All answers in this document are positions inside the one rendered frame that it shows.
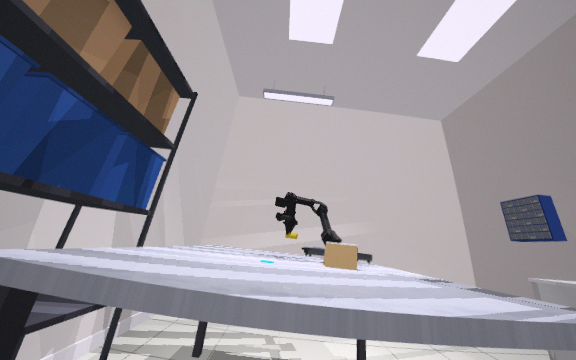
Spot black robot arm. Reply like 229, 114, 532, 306
275, 192, 342, 246

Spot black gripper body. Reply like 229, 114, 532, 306
280, 208, 298, 225

